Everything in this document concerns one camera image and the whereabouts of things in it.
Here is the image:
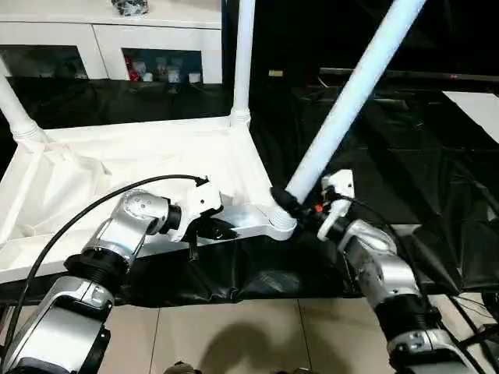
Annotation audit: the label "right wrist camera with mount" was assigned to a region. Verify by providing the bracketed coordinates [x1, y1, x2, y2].
[316, 169, 356, 241]

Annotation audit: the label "white flat board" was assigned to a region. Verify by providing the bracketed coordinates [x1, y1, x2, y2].
[442, 90, 499, 145]

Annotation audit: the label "dark object on cabinet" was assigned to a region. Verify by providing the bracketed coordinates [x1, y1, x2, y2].
[111, 0, 151, 17]

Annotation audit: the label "black glossy mat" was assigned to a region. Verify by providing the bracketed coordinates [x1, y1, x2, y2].
[0, 76, 499, 309]

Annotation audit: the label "white cabinet with glass doors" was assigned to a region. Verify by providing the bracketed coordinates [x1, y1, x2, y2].
[0, 0, 225, 85]

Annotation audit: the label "long black bar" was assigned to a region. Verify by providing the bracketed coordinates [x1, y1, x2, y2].
[319, 68, 499, 83]

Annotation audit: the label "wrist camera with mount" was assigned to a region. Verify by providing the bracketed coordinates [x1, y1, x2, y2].
[316, 169, 356, 241]
[171, 182, 225, 242]

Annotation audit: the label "tangled black floor cables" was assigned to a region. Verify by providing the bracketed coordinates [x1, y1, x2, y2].
[448, 291, 499, 348]

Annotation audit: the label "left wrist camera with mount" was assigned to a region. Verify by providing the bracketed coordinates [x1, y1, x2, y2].
[171, 182, 225, 242]

